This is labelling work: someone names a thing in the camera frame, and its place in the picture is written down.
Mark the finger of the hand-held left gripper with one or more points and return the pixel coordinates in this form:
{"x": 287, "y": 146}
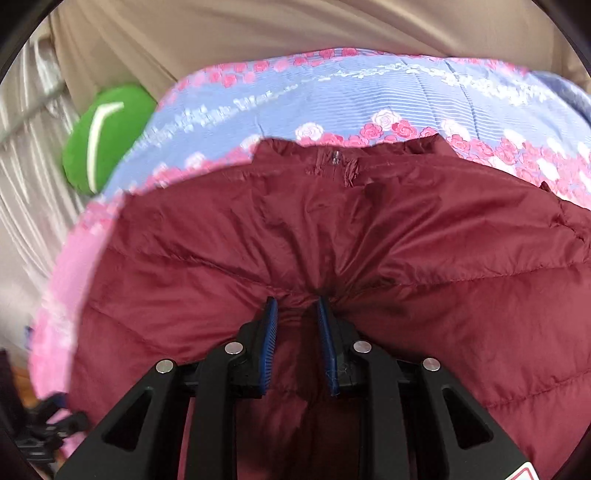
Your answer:
{"x": 51, "y": 427}

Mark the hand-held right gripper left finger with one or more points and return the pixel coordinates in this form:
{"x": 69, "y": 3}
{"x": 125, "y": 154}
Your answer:
{"x": 269, "y": 350}

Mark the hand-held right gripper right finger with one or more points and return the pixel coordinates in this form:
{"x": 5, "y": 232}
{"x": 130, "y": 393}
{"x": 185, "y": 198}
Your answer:
{"x": 327, "y": 350}

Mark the maroon puffer jacket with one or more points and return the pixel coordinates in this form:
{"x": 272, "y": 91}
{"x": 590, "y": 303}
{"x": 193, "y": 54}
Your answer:
{"x": 369, "y": 258}

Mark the silver satin curtain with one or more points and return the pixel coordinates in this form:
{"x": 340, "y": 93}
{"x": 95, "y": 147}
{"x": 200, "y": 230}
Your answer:
{"x": 27, "y": 184}

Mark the pink rose-print bed sheet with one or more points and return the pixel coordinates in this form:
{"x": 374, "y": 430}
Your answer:
{"x": 323, "y": 92}

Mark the green round pillow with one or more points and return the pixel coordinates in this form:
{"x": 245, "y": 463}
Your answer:
{"x": 104, "y": 138}

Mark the beige hanging cloth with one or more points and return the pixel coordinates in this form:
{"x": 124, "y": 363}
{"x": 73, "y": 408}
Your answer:
{"x": 295, "y": 32}

